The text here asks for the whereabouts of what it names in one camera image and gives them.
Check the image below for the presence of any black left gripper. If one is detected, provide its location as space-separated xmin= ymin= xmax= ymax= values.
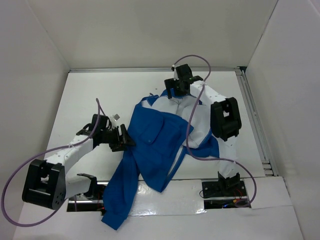
xmin=100 ymin=123 xmax=136 ymax=153

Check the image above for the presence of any blue jacket white lining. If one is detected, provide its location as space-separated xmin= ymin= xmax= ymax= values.
xmin=101 ymin=90 xmax=219 ymax=230

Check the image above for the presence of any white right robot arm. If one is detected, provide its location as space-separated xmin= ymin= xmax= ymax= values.
xmin=164 ymin=64 xmax=242 ymax=196

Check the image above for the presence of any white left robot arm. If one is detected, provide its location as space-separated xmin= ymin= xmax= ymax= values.
xmin=22 ymin=114 xmax=136 ymax=210

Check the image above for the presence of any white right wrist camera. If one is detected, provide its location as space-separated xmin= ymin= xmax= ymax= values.
xmin=171 ymin=64 xmax=182 ymax=81

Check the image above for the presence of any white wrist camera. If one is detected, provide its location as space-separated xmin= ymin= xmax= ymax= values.
xmin=109 ymin=114 xmax=120 ymax=129
xmin=171 ymin=64 xmax=182 ymax=81

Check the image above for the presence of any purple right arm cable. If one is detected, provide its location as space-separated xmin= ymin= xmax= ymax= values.
xmin=172 ymin=54 xmax=259 ymax=209

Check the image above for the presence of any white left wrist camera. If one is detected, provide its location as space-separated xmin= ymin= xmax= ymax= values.
xmin=109 ymin=114 xmax=120 ymax=129

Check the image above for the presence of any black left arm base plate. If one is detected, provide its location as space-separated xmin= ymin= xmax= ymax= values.
xmin=68 ymin=181 xmax=109 ymax=201

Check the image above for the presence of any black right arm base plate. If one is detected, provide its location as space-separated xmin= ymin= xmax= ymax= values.
xmin=199 ymin=180 xmax=247 ymax=199

